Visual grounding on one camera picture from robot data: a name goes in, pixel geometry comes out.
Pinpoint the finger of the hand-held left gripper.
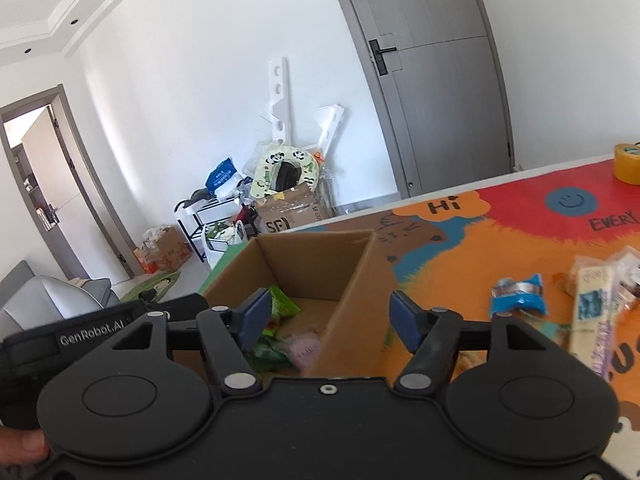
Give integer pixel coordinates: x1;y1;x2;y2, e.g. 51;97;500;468
125;293;210;323
141;287;167;311

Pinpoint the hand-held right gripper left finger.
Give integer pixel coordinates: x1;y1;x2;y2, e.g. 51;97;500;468
102;287;274;396

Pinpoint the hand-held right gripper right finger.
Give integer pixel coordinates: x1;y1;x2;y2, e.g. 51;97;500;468
389;289;557;396

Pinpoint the dark green snack packet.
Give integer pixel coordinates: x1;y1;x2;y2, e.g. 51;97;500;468
244;332;294;374

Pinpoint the pink clear snack packet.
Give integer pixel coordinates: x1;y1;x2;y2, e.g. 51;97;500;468
289;329;324;377

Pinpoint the blue silver snack packet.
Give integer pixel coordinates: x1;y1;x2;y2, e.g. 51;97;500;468
490;273;549;319

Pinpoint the white cake snack packet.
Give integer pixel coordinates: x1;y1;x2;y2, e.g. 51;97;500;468
569;254;634;379

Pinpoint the person's left hand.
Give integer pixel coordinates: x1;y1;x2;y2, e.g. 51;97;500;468
0;428;51;465

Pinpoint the green cartoon floor rug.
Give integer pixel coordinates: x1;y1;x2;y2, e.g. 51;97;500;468
119;269;183;307

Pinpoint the brown box with plastic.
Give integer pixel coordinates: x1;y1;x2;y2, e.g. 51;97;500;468
133;226;194;274

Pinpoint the grey sofa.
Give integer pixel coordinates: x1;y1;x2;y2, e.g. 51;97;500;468
0;259;122;334

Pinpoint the white shopping bag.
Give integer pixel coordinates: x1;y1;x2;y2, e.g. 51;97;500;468
204;219;252;272

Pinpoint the black shoe rack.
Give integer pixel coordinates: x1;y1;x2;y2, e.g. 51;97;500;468
173;179;252;264

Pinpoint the taped brown cardboard box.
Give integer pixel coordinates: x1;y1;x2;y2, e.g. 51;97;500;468
254;182;334;237

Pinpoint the colourful cartoon table mat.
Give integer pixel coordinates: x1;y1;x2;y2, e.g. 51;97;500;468
199;157;640;477

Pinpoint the blue plastic bag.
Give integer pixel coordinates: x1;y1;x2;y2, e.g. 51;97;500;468
206;158;239;197

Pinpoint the beige open door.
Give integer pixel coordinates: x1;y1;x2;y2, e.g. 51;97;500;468
20;104;127;282

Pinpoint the grey door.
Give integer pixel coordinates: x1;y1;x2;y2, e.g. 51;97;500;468
322;0;517;199

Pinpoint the tall white perforated board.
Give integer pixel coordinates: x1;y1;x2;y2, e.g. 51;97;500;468
267;56;292;149

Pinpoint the yellow tape roll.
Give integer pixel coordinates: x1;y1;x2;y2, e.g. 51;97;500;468
613;143;640;186

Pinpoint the panda print seat ring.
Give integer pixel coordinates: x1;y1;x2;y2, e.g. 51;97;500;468
251;142;322;202

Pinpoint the white bracket board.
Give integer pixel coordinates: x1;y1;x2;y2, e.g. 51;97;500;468
314;104;347;162

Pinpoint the black door handle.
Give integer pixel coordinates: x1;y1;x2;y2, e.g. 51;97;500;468
368;38;399;77

